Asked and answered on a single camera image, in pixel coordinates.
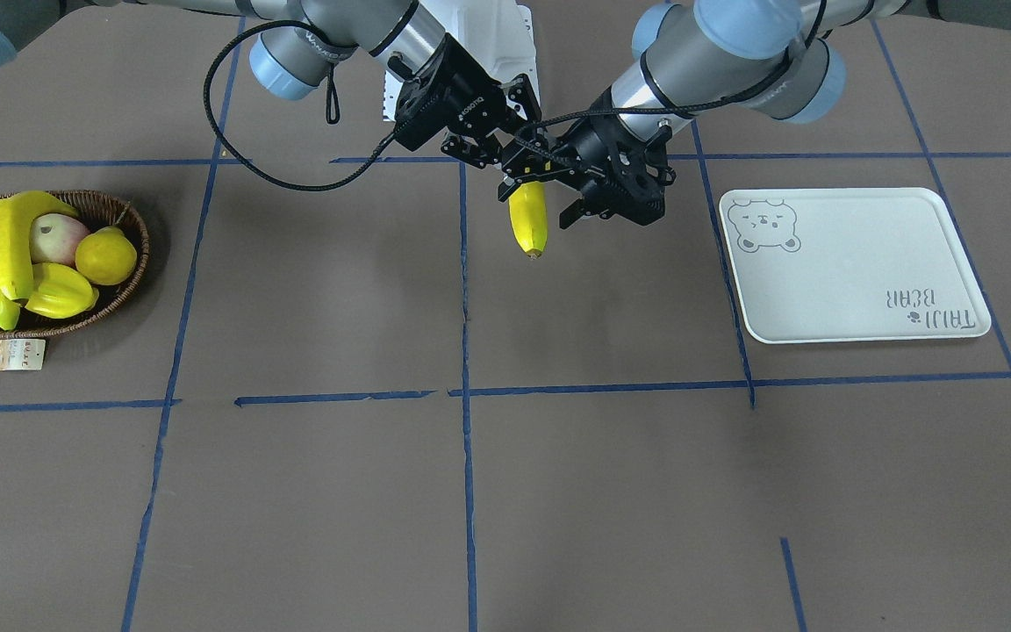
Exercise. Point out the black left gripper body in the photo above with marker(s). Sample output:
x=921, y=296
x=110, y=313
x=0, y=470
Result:
x=591, y=139

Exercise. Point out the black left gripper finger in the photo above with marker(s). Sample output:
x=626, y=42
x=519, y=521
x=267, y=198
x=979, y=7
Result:
x=579, y=209
x=567, y=153

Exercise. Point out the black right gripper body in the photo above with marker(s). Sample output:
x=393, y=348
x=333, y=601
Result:
x=455, y=104

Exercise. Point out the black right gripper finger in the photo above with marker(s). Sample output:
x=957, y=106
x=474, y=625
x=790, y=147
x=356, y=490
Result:
x=526, y=160
x=479, y=152

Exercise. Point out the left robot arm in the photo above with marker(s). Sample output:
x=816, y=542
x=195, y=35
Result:
x=766, y=56

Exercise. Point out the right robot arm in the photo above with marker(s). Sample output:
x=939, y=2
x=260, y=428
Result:
x=111, y=99

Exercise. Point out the brown wicker basket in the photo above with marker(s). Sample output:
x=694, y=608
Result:
x=98, y=209

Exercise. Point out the basket paper tag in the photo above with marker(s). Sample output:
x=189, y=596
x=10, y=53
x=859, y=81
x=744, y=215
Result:
x=22, y=354

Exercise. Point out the white bear tray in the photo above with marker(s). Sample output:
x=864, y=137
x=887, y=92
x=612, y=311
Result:
x=850, y=264

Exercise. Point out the yellow pear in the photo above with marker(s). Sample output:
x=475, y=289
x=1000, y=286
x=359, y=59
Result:
x=106, y=257

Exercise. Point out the red green apple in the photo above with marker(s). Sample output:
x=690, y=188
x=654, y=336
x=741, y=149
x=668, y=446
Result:
x=55, y=238

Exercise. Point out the yellow starfruit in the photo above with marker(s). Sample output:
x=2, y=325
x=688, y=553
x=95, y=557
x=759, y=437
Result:
x=60, y=292

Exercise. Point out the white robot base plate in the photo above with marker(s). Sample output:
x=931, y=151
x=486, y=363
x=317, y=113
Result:
x=497, y=34

